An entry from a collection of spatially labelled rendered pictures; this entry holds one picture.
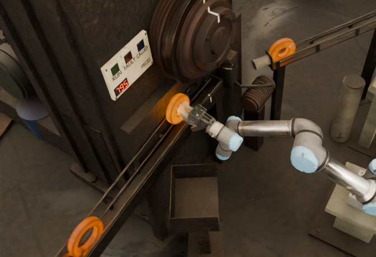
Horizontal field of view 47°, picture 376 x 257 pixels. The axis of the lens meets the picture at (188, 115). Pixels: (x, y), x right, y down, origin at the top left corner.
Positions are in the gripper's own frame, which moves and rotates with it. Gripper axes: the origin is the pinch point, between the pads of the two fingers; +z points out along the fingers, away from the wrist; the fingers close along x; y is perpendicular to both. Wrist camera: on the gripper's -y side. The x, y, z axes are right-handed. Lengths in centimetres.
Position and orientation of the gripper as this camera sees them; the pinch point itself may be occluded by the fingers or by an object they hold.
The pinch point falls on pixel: (177, 106)
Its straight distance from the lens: 206.9
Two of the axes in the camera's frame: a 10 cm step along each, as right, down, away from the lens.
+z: -8.1, -5.4, 2.2
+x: -5.8, 6.8, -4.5
